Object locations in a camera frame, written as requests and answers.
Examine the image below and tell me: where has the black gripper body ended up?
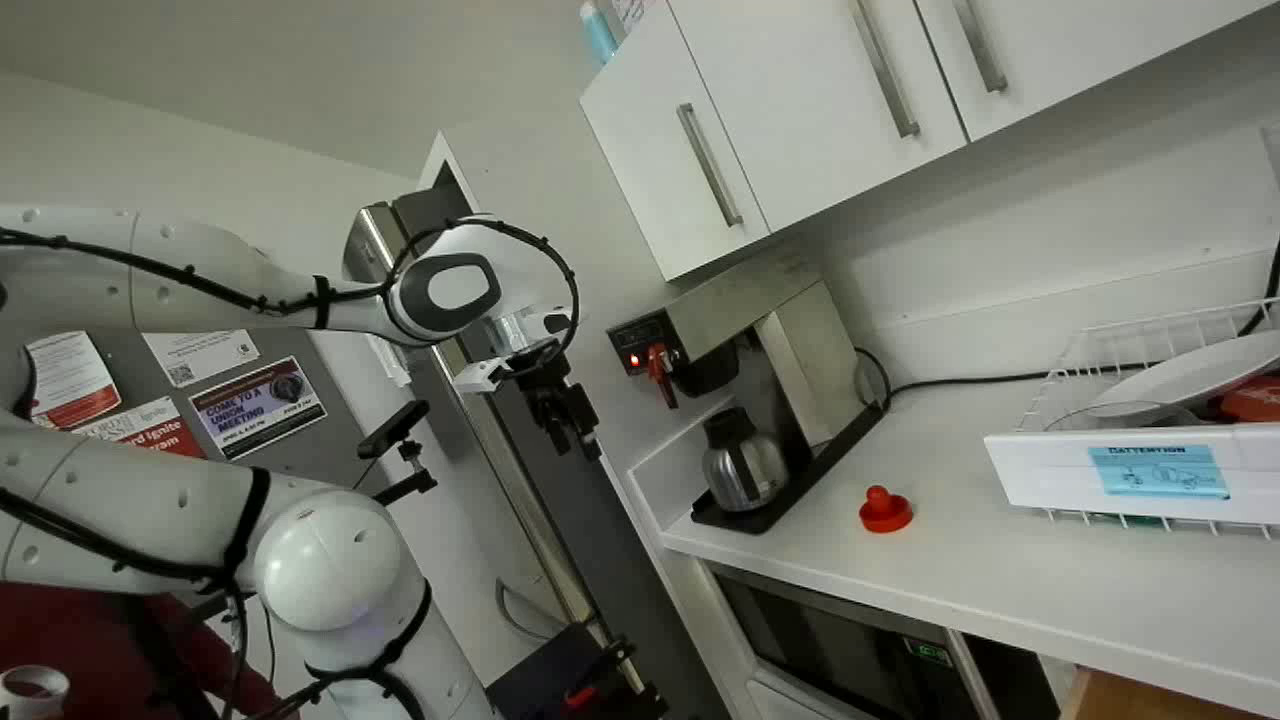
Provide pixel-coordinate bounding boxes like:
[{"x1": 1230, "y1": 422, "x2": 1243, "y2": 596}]
[{"x1": 499, "y1": 333, "x2": 591, "y2": 415}]

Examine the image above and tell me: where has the small red cup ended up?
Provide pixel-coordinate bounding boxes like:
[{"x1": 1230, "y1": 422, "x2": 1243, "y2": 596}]
[{"x1": 857, "y1": 483, "x2": 919, "y2": 540}]

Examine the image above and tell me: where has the white plate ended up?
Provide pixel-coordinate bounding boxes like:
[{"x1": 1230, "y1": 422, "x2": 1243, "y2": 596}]
[{"x1": 1082, "y1": 327, "x2": 1280, "y2": 431}]

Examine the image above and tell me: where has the tall black side panel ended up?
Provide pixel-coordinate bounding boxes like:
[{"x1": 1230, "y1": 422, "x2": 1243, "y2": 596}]
[{"x1": 347, "y1": 175, "x2": 706, "y2": 720}]

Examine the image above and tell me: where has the grey metal panel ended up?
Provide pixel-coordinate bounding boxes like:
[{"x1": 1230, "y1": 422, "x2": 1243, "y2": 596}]
[{"x1": 0, "y1": 316, "x2": 412, "y2": 513}]

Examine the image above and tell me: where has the black steel coffee maker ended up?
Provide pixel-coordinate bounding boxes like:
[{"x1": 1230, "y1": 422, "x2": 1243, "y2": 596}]
[{"x1": 605, "y1": 275, "x2": 893, "y2": 540}]

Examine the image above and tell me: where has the white upper cabinet door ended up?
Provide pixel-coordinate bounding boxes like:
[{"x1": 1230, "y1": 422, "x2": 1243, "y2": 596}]
[
  {"x1": 577, "y1": 0, "x2": 773, "y2": 283},
  {"x1": 911, "y1": 0, "x2": 1278, "y2": 145},
  {"x1": 659, "y1": 0, "x2": 974, "y2": 239}
]

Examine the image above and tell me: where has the black built-in microwave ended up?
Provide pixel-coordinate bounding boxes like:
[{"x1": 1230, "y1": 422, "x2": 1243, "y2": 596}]
[{"x1": 715, "y1": 570, "x2": 969, "y2": 720}]

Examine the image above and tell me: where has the white paper label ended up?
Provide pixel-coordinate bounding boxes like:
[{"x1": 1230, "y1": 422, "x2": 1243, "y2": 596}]
[{"x1": 141, "y1": 327, "x2": 263, "y2": 394}]

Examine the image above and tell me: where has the blue white box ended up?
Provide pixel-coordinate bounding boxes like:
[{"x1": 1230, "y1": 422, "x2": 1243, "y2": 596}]
[{"x1": 573, "y1": 0, "x2": 652, "y2": 65}]

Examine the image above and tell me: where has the red white warning sticker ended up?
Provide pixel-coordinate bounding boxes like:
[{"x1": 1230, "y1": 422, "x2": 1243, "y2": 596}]
[
  {"x1": 71, "y1": 398, "x2": 208, "y2": 463},
  {"x1": 23, "y1": 327, "x2": 129, "y2": 431}
]

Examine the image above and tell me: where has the white tape roll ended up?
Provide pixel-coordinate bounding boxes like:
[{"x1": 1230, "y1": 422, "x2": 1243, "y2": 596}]
[{"x1": 0, "y1": 659, "x2": 71, "y2": 720}]

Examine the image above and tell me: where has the open wooden drawer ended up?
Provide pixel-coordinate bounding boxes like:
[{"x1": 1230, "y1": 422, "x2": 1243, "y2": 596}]
[{"x1": 1054, "y1": 659, "x2": 1280, "y2": 720}]

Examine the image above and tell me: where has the red bowl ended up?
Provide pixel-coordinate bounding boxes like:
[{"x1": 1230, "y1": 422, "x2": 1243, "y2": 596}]
[{"x1": 1214, "y1": 374, "x2": 1280, "y2": 423}]

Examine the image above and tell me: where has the steel coffee carafe black handle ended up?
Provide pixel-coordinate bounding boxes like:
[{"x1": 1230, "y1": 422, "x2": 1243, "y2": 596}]
[{"x1": 697, "y1": 404, "x2": 796, "y2": 521}]

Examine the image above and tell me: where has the steel cabinet handle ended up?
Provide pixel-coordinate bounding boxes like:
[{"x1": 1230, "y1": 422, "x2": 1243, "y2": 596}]
[
  {"x1": 851, "y1": 0, "x2": 924, "y2": 145},
  {"x1": 949, "y1": 0, "x2": 1011, "y2": 101},
  {"x1": 672, "y1": 101, "x2": 750, "y2": 231}
]

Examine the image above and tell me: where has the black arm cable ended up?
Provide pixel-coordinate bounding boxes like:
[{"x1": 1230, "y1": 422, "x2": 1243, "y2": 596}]
[{"x1": 0, "y1": 215, "x2": 584, "y2": 720}]

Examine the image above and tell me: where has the black power cord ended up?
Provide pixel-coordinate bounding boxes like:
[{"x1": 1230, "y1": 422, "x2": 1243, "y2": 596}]
[{"x1": 851, "y1": 239, "x2": 1280, "y2": 412}]

